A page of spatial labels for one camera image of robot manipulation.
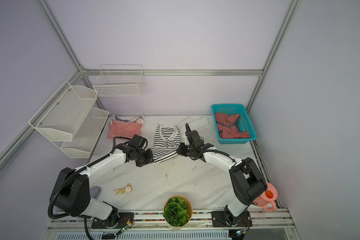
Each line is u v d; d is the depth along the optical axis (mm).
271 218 758
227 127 1108
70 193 429
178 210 667
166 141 1033
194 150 684
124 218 735
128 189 819
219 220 729
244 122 1213
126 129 1075
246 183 453
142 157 752
